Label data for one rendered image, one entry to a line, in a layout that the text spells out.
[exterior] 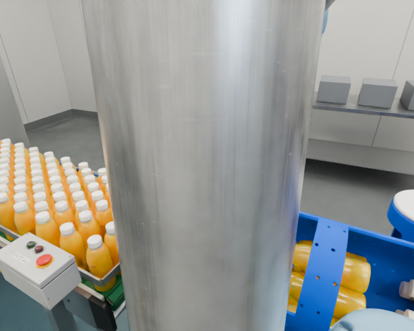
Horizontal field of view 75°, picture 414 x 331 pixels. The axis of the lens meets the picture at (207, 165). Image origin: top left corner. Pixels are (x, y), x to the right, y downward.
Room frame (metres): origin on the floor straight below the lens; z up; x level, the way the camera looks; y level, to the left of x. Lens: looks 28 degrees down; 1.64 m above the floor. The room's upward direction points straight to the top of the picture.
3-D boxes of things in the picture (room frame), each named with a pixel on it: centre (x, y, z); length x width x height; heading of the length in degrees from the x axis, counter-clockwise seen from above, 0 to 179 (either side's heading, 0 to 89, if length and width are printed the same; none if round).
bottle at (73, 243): (0.65, 0.44, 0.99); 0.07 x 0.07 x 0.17
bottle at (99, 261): (0.59, 0.33, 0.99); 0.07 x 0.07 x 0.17
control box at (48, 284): (0.52, 0.46, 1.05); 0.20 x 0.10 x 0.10; 62
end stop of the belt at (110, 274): (0.72, 0.22, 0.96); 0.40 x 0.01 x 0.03; 152
